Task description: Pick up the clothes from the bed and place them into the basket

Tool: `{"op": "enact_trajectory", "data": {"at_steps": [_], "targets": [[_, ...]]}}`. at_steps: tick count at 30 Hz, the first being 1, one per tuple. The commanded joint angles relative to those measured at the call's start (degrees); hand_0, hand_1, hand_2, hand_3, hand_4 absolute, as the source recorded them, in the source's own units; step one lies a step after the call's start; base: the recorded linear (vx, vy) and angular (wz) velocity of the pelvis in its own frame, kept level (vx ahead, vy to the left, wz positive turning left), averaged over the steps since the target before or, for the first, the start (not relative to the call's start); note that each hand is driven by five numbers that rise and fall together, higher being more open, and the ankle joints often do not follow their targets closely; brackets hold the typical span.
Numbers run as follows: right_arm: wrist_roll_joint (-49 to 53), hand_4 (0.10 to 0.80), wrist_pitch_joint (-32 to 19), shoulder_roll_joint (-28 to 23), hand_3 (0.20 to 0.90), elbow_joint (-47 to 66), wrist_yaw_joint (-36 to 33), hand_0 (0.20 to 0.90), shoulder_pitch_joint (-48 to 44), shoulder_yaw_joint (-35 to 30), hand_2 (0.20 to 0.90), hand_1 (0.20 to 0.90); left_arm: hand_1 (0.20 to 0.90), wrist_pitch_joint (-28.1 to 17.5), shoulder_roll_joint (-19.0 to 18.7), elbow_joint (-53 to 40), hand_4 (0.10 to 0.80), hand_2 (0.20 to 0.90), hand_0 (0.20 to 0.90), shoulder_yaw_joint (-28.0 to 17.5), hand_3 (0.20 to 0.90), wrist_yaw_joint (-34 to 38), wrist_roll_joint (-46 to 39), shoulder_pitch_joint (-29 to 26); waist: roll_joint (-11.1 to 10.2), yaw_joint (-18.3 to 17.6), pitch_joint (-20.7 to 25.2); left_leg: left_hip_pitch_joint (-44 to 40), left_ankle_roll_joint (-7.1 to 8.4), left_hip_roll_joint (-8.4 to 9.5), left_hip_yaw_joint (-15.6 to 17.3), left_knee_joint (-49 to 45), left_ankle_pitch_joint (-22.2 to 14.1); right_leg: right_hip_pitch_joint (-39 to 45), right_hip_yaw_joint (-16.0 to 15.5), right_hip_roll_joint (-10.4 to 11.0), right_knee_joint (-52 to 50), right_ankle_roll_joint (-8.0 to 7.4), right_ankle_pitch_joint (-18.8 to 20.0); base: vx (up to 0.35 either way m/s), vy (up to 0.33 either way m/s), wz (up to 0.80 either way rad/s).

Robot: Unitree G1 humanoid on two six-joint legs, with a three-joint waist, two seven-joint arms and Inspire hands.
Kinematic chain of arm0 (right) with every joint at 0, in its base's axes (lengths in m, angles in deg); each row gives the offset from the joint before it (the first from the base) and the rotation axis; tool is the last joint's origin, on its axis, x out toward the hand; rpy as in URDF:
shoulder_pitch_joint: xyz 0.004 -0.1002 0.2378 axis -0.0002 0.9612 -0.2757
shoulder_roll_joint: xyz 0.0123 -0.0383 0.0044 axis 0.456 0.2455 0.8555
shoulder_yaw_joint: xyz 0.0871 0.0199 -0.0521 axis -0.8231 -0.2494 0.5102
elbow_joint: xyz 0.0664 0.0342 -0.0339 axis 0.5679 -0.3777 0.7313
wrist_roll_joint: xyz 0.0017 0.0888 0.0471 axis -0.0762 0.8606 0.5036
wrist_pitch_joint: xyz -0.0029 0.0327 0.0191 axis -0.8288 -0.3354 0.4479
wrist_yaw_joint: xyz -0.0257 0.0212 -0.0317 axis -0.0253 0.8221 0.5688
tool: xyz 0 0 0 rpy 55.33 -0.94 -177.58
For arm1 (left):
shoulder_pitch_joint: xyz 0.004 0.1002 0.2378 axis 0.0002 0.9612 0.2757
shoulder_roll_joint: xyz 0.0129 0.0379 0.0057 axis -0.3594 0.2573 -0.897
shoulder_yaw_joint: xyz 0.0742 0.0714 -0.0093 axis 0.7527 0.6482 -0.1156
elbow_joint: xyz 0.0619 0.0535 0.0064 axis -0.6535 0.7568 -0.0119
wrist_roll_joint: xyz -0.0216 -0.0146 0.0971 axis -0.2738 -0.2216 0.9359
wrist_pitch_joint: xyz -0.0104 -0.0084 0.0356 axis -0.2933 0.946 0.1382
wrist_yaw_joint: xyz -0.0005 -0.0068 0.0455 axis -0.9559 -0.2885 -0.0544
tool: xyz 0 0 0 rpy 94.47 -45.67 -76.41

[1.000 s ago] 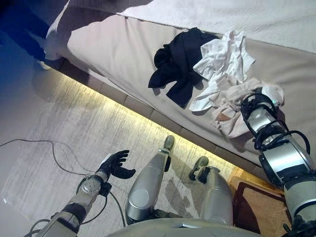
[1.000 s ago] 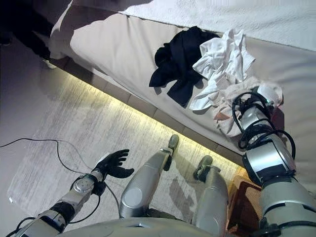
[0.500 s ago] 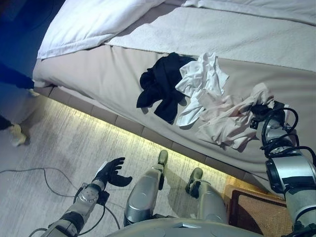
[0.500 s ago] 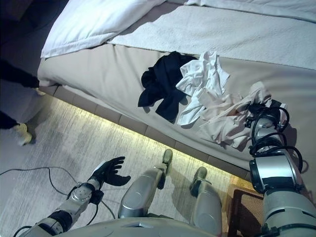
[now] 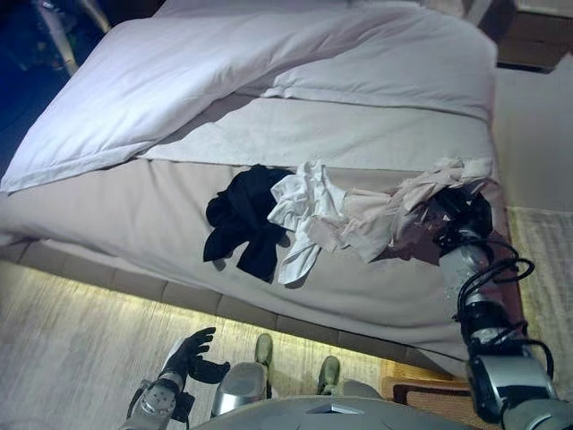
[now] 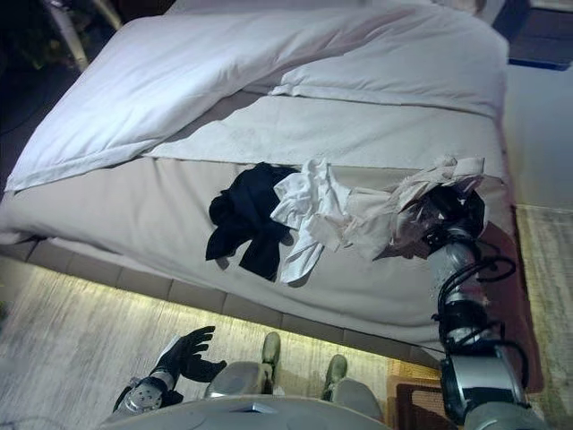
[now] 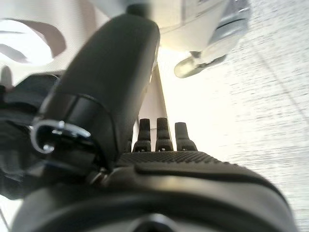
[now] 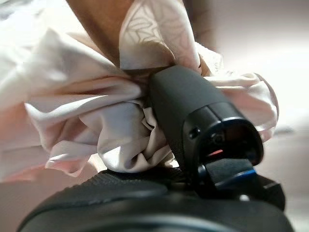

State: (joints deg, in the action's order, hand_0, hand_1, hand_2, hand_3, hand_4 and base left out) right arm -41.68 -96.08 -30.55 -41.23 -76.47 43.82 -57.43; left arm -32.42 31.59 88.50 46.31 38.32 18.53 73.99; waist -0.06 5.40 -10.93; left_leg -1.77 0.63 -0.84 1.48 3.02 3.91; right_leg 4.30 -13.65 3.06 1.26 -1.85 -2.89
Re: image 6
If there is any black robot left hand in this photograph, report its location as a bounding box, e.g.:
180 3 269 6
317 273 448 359
151 325 227 386

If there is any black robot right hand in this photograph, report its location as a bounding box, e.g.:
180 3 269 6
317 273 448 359
423 185 487 246

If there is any cream garment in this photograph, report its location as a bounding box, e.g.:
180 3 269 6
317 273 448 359
312 153 502 263

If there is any black garment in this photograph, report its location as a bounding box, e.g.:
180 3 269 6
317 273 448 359
204 161 299 283

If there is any beige upholstered bed base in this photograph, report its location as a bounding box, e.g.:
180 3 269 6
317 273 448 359
0 236 449 373

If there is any white textured bed sheet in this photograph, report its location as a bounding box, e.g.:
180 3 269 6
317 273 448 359
145 91 498 180

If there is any bed with beige cover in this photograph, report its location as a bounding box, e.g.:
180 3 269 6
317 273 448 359
0 0 545 395

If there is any grey robot left leg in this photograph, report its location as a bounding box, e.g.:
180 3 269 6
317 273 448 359
204 331 284 400

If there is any grey robot leg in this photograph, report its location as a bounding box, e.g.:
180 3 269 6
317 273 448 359
204 331 284 400
320 353 384 420

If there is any grey robot torso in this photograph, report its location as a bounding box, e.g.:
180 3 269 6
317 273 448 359
100 396 453 430

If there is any grey robot right leg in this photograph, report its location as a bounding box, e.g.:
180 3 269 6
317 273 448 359
320 353 384 420

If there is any white duvet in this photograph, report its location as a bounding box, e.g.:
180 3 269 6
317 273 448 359
4 2 509 194

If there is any white legged chair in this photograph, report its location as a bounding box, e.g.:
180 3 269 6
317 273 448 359
48 0 122 73

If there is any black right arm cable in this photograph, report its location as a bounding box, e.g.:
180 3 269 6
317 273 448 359
432 253 532 391

